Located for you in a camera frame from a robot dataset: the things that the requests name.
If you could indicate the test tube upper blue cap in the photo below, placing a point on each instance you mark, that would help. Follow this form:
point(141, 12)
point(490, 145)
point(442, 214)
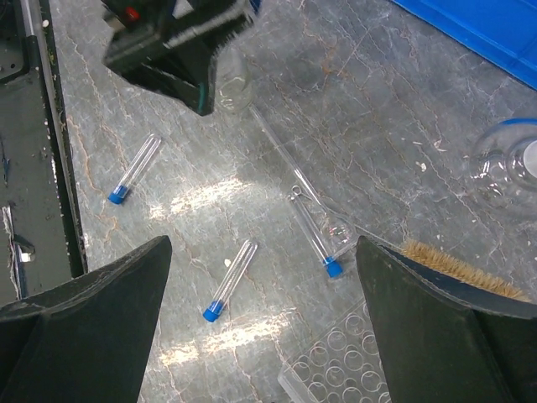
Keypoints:
point(313, 234)

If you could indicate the test tube middle blue cap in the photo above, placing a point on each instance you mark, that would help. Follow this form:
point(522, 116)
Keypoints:
point(230, 281)

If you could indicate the clear glass jar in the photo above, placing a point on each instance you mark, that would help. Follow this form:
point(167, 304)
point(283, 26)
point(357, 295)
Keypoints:
point(234, 88)

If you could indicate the clear well plate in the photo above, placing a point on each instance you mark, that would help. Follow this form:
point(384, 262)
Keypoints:
point(343, 365)

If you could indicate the test tube blue cap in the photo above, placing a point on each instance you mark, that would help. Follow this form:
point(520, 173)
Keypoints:
point(230, 281)
point(137, 167)
point(313, 234)

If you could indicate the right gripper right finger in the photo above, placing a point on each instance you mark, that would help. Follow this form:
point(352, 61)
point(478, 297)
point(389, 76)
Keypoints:
point(443, 340)

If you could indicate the blue divided plastic bin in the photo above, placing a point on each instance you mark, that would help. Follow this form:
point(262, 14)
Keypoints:
point(503, 32)

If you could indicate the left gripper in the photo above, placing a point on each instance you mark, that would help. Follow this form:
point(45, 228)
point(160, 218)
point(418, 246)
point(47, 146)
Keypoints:
point(171, 47)

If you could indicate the test tube lower blue cap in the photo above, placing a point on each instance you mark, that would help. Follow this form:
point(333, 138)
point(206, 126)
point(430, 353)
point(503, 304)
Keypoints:
point(137, 167)

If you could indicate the glass stirring rod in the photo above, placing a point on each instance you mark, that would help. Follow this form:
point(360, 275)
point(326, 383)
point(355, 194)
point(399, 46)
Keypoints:
point(339, 235)

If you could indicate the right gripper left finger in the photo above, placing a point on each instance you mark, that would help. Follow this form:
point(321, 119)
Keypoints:
point(89, 339)

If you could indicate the glass flask white stopper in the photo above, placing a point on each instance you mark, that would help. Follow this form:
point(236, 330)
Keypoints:
point(502, 168)

